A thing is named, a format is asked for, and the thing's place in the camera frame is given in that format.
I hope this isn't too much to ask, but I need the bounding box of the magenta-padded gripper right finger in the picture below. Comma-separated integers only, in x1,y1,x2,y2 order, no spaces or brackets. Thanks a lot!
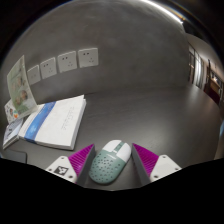
130,142,183,186

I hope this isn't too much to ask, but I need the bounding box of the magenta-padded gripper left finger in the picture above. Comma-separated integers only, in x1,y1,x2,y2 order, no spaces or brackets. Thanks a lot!
45,143,97,188

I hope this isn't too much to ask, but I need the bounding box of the green and white computer mouse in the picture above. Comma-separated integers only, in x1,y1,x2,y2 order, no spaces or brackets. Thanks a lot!
88,139,132,185

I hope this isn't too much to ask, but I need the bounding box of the dark grey mouse pad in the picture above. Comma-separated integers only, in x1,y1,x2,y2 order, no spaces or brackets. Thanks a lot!
2,148,28,164

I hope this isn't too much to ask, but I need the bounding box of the white book with blue band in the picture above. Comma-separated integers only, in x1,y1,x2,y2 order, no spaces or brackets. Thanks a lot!
18,94,87,151

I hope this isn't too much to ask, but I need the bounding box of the grey striped book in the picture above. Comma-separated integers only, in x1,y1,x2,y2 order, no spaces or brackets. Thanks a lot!
2,117,25,150

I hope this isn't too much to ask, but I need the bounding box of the green menu sign stand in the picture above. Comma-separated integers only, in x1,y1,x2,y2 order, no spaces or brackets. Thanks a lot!
6,54,38,118

